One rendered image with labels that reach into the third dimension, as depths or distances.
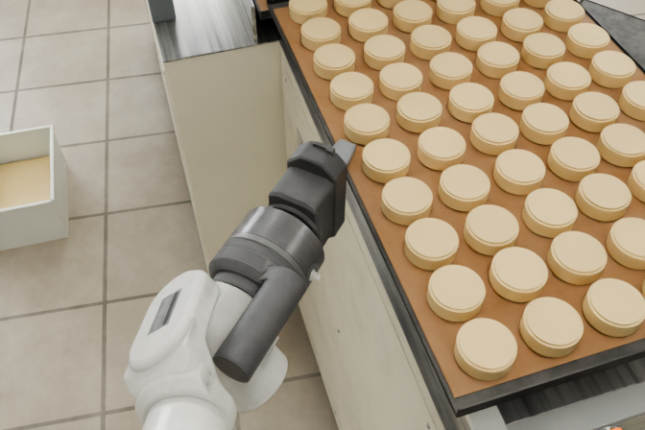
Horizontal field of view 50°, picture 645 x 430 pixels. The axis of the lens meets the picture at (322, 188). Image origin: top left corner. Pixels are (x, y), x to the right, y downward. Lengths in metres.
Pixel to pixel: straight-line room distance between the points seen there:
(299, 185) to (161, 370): 0.22
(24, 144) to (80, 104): 0.32
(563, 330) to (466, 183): 0.17
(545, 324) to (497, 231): 0.10
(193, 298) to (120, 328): 1.27
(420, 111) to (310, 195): 0.19
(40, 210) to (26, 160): 0.29
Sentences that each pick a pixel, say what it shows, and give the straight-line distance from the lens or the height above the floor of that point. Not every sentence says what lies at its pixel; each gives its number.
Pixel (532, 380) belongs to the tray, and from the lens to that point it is 0.62.
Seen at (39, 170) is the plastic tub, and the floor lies 0.06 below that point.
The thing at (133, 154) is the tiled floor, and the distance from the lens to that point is 2.20.
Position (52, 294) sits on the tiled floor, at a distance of 1.94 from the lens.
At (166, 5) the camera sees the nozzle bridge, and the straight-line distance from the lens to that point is 1.20.
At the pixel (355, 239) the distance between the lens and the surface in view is 0.90.
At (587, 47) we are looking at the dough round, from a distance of 0.91.
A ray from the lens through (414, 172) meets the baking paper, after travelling 0.73.
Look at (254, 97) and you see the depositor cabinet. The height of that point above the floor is 0.73.
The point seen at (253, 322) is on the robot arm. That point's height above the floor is 1.05.
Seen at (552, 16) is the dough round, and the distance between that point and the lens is 0.95.
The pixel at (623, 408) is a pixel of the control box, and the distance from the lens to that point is 0.82.
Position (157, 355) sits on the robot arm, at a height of 1.07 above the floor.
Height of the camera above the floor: 1.53
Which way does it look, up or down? 49 degrees down
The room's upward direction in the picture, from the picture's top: straight up
